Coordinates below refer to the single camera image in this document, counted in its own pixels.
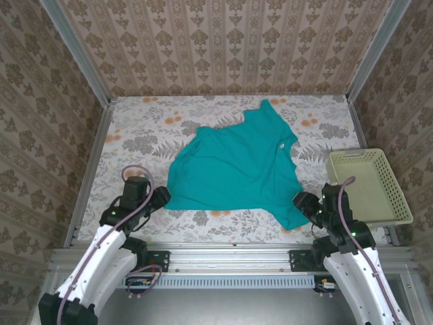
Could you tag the teal t-shirt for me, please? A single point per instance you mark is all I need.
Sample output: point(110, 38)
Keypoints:
point(236, 169)

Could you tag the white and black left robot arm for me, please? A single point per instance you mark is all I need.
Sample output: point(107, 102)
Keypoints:
point(101, 257)

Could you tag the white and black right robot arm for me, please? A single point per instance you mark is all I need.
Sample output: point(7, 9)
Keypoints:
point(345, 281)

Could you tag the pale green plastic basket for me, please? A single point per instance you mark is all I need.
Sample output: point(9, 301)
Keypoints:
point(372, 189)

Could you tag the small black circuit board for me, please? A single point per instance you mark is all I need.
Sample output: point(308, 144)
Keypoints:
point(138, 282)
point(324, 287)

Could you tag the floral tablecloth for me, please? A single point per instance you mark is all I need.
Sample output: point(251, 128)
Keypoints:
point(236, 111)

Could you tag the grey metal sheet panel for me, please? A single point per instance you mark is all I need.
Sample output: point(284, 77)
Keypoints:
point(220, 308)

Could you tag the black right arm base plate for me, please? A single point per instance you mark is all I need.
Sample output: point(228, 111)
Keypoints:
point(297, 260)

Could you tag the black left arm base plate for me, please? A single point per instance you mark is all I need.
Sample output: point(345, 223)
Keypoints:
point(162, 260)

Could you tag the aluminium mounting rail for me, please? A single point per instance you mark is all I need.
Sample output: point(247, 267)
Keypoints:
point(230, 257)

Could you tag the aluminium frame post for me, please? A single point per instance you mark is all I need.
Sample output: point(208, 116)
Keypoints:
point(78, 54)
point(375, 50)

